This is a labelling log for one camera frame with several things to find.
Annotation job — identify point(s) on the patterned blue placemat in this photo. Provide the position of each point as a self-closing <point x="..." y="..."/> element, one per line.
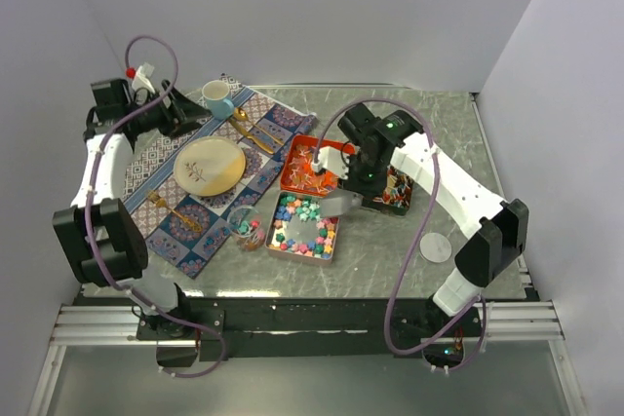
<point x="181" y="190"/>

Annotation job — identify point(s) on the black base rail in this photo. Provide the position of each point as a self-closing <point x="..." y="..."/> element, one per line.
<point x="412" y="328"/>

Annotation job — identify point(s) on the cream floral plate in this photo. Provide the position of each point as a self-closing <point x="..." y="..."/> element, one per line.
<point x="209" y="166"/>

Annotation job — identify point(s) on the gold spoon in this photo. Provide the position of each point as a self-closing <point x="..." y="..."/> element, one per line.
<point x="240" y="116"/>

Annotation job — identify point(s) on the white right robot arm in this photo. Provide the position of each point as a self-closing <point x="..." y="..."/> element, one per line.
<point x="495" y="230"/>

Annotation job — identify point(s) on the blue white mug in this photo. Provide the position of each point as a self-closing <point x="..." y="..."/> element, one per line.
<point x="218" y="100"/>

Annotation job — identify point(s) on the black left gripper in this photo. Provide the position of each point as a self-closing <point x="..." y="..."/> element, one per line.
<point x="182" y="115"/>

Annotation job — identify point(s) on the orange candy tin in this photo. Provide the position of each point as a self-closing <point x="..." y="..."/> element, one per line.
<point x="297" y="175"/>

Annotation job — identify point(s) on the pink star candy tin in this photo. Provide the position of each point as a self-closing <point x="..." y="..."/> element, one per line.
<point x="298" y="231"/>

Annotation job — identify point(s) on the gold lollipop tin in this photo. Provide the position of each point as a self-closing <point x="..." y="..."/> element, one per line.
<point x="396" y="196"/>

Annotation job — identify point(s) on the silver metal scoop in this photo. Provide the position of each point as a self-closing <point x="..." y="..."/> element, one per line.
<point x="339" y="202"/>

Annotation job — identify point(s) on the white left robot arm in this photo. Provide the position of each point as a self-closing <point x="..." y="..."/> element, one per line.
<point x="100" y="240"/>

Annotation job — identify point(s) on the clear glass jar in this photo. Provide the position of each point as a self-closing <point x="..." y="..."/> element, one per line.
<point x="246" y="227"/>

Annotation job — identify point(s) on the aluminium frame rail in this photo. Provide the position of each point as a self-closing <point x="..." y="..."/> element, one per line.
<point x="521" y="323"/>

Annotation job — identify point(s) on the gold knife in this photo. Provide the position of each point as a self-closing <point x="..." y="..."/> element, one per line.
<point x="247" y="134"/>

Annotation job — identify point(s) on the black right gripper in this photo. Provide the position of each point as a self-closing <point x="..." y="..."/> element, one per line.
<point x="369" y="191"/>

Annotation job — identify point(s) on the gold fork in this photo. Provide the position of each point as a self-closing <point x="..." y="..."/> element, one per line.
<point x="159" y="202"/>

